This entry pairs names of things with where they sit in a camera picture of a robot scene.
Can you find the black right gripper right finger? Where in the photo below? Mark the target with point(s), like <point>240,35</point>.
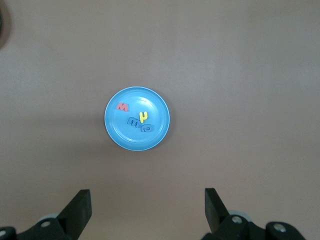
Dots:
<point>212,210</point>

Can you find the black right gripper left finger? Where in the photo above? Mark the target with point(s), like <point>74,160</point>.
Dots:
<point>80,207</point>

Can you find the blue letter E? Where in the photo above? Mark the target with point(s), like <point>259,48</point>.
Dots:
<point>132,122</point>

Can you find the blue rounded lowercase letter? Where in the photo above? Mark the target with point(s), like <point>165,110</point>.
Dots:
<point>143,128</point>

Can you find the yellow lowercase foam letter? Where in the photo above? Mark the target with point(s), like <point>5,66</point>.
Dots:
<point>142,119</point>

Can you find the red lowercase letter w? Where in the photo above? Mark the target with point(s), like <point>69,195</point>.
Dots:
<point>122,107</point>

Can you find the blue plate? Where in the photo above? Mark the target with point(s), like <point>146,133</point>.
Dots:
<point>150,105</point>

